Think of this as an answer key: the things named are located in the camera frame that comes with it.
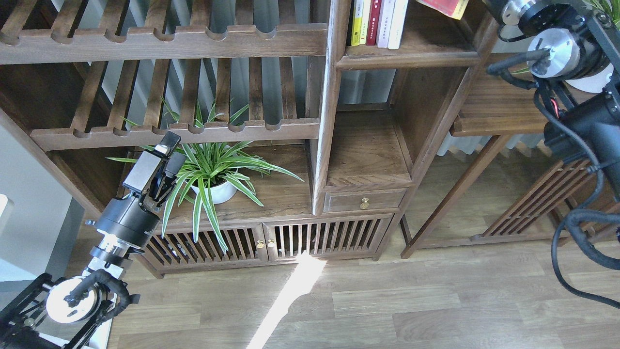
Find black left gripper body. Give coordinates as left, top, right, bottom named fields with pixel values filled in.
left=94, top=150, right=177, bottom=253

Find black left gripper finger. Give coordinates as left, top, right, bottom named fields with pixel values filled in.
left=165, top=152, right=186, bottom=178
left=154, top=132, right=181, bottom=157

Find pale pink thin book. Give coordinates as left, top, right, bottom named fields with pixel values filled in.
left=376, top=0, right=396, bottom=48

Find white book red logo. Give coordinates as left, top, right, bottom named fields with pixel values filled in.
left=387, top=0, right=409, bottom=49

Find red cover thick book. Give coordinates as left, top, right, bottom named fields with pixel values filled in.
left=417, top=0, right=469, bottom=20

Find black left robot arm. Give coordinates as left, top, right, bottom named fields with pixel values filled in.
left=1, top=132, right=186, bottom=349

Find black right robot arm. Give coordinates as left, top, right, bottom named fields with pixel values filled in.
left=485, top=0, right=620, bottom=308

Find green spider plant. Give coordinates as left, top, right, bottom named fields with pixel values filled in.
left=107, top=97, right=305, bottom=254

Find small white plant pot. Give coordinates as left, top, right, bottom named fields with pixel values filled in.
left=204, top=180, right=237, bottom=204

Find grey cabinet at left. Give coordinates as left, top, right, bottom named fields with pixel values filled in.
left=0, top=128, right=85, bottom=292

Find left slatted cabinet door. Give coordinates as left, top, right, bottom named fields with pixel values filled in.
left=137, top=223, right=270, bottom=278

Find slatted cabinet door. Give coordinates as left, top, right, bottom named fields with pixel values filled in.
left=137, top=223, right=270, bottom=278
left=263, top=214, right=392, bottom=261

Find right slatted cabinet door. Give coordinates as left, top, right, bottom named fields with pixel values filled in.
left=263, top=214, right=392, bottom=261

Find small wooden drawer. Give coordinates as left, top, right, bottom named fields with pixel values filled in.
left=324, top=189, right=406, bottom=212

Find dark wooden bookshelf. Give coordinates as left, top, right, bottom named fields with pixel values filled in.
left=0, top=0, right=519, bottom=279

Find yellow upright book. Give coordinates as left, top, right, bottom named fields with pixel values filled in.
left=350, top=0, right=372, bottom=47

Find dark red upright book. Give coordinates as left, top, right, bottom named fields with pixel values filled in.
left=365, top=0, right=382, bottom=46

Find large white plant pot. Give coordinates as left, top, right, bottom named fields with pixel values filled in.
left=565, top=64, right=614, bottom=94

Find green plant top right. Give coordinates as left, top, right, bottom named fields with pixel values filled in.
left=501, top=0, right=619, bottom=80

